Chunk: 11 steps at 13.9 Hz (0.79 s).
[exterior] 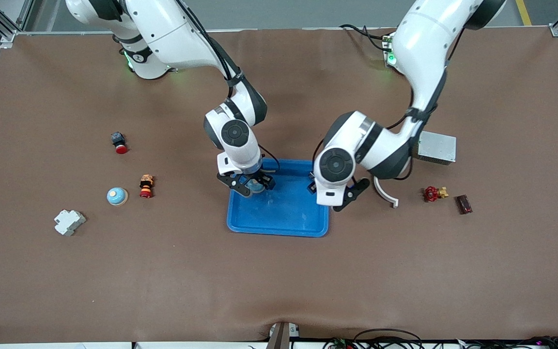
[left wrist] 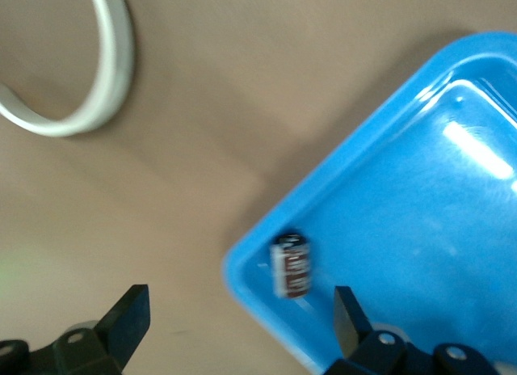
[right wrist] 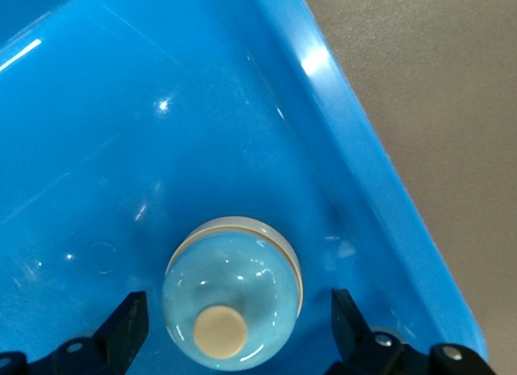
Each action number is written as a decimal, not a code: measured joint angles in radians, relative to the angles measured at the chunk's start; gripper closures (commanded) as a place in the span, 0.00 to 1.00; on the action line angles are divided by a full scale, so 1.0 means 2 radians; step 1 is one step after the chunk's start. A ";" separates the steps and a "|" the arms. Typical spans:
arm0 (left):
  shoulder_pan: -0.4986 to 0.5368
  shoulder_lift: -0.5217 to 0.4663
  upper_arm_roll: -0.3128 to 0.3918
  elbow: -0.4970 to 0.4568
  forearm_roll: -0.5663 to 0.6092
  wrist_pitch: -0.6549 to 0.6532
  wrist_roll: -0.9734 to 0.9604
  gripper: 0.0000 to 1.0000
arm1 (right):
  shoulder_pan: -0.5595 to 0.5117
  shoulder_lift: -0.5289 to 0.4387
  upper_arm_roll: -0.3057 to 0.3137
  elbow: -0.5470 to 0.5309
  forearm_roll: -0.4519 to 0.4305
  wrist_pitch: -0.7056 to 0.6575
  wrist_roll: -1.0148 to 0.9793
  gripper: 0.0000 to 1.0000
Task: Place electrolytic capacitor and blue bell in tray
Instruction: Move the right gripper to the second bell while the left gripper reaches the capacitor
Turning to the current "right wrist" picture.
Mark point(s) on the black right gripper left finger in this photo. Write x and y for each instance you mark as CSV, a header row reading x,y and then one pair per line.
x,y
117,334

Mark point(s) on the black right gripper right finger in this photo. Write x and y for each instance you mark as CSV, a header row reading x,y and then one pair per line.
x,y
351,330

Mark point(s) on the blue desk bell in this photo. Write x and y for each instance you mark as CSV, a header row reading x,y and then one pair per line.
x,y
226,278

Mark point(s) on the blue plastic tray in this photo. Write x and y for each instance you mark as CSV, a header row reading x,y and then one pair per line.
x,y
121,128

